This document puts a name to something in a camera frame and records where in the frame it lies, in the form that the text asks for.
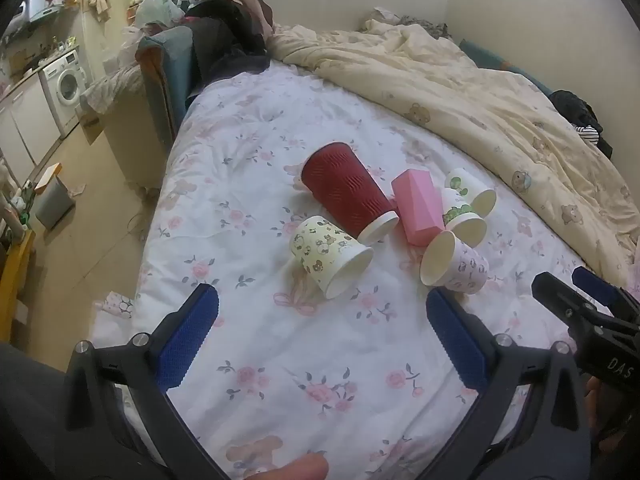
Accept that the beige bear print duvet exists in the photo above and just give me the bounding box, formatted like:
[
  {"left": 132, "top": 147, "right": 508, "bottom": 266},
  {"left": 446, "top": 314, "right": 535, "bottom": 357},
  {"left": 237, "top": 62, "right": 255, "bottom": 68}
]
[{"left": 270, "top": 17, "right": 640, "bottom": 291}]

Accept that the red ribbed paper cup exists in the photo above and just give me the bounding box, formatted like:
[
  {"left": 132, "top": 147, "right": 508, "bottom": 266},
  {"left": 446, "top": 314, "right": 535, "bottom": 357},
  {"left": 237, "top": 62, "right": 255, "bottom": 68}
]
[{"left": 301, "top": 142, "right": 400, "bottom": 242}]

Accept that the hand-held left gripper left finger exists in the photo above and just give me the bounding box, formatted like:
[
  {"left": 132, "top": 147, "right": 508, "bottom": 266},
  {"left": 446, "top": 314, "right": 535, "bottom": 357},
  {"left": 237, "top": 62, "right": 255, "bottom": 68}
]
[{"left": 65, "top": 282, "right": 228, "bottom": 480}]

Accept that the cardboard box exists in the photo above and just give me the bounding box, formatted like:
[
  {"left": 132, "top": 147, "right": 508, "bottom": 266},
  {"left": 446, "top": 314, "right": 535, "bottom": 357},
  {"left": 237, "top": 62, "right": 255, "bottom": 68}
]
[{"left": 75, "top": 94, "right": 107, "bottom": 146}]

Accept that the white floral bed sheet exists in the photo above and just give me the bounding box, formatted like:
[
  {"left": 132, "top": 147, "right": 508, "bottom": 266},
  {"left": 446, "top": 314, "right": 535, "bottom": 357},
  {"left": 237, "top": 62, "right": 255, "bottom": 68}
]
[{"left": 92, "top": 67, "right": 618, "bottom": 480}]

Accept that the yellow bear print cup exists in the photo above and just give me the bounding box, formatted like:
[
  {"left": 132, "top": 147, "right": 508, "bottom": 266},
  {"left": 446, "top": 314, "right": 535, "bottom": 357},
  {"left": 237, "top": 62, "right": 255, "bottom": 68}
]
[{"left": 289, "top": 215, "right": 375, "bottom": 300}]

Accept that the white pink print cup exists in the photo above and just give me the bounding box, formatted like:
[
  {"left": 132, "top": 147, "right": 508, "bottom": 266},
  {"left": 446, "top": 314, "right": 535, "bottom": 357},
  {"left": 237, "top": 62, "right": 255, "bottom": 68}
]
[{"left": 419, "top": 230, "right": 490, "bottom": 295}]

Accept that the dark clothes pile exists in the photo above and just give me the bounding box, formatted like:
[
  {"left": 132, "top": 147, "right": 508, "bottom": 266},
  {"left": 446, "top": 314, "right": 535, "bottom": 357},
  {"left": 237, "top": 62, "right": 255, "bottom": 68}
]
[{"left": 181, "top": 0, "right": 276, "bottom": 87}]

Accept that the person's left hand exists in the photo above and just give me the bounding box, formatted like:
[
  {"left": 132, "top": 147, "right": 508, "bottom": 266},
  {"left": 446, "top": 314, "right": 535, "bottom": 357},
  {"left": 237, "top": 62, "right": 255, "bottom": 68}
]
[{"left": 257, "top": 452, "right": 330, "bottom": 480}]

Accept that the white kitchen cabinet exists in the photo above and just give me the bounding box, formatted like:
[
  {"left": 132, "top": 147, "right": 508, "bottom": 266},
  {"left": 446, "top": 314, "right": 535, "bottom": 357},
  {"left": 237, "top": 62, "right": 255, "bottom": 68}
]
[{"left": 0, "top": 67, "right": 63, "bottom": 181}]

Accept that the blue upholstered headboard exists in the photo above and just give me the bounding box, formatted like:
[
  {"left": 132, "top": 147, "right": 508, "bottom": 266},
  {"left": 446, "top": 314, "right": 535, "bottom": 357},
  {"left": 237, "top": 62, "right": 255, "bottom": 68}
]
[{"left": 136, "top": 25, "right": 197, "bottom": 147}]

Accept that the striped cloth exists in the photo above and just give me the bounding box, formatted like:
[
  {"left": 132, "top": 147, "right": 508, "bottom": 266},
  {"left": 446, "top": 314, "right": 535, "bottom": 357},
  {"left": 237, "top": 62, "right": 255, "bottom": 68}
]
[{"left": 575, "top": 124, "right": 602, "bottom": 147}]

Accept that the range hood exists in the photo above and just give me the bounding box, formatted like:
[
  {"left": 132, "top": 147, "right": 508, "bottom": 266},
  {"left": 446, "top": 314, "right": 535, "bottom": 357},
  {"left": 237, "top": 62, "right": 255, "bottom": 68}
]
[{"left": 19, "top": 0, "right": 63, "bottom": 24}]

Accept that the yellow stool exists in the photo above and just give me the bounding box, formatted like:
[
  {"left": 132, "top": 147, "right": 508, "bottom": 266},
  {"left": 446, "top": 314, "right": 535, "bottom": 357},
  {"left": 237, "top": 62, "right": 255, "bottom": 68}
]
[{"left": 0, "top": 229, "right": 36, "bottom": 337}]

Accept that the white plastic bag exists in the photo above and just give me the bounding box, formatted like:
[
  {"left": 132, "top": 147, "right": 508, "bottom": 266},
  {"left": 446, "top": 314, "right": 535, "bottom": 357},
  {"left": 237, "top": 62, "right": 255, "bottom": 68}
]
[{"left": 131, "top": 0, "right": 188, "bottom": 30}]

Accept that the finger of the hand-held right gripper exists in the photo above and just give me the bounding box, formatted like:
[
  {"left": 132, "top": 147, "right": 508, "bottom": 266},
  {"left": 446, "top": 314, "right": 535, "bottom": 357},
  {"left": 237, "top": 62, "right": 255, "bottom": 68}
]
[
  {"left": 572, "top": 266, "right": 640, "bottom": 323},
  {"left": 531, "top": 272, "right": 608, "bottom": 343}
]

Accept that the person's right hand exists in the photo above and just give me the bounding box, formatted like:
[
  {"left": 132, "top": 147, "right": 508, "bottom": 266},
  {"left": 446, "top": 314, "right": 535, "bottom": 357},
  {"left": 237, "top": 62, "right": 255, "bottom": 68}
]
[{"left": 584, "top": 375, "right": 618, "bottom": 438}]

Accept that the white washing machine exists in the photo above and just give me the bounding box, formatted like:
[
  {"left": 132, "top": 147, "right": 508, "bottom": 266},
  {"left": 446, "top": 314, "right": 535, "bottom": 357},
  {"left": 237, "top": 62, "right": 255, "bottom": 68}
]
[{"left": 39, "top": 50, "right": 92, "bottom": 141}]

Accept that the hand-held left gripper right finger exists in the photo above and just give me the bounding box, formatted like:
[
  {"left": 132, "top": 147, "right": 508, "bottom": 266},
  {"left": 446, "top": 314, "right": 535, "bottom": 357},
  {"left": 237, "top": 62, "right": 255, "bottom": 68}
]
[{"left": 420, "top": 287, "right": 593, "bottom": 480}]

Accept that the patterned packet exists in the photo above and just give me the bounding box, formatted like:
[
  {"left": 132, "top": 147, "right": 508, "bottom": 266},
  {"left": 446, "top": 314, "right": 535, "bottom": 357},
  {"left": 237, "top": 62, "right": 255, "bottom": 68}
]
[{"left": 94, "top": 291, "right": 134, "bottom": 317}]

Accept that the pink faceted cup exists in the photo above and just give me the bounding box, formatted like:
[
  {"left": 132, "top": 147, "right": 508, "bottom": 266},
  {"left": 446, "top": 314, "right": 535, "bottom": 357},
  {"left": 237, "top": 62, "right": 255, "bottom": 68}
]
[{"left": 391, "top": 169, "right": 446, "bottom": 247}]

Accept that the grey trash bin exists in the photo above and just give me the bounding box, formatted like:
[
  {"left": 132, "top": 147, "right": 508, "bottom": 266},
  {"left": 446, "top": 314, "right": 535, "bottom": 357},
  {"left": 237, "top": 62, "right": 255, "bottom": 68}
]
[{"left": 34, "top": 162, "right": 76, "bottom": 231}]

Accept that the white green print cup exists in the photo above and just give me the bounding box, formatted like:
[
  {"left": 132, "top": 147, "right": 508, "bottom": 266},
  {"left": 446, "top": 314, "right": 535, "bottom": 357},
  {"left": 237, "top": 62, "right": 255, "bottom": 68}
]
[
  {"left": 440, "top": 187, "right": 488, "bottom": 251},
  {"left": 444, "top": 167, "right": 497, "bottom": 219}
]

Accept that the black garment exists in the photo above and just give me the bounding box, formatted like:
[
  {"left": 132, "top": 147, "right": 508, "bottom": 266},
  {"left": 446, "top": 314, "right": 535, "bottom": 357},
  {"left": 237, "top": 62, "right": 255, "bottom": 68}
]
[{"left": 548, "top": 90, "right": 613, "bottom": 160}]

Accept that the teal pillow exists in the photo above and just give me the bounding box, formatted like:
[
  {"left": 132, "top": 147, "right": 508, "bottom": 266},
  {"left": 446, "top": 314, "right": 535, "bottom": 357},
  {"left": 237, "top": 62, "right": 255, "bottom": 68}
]
[{"left": 459, "top": 39, "right": 548, "bottom": 93}]

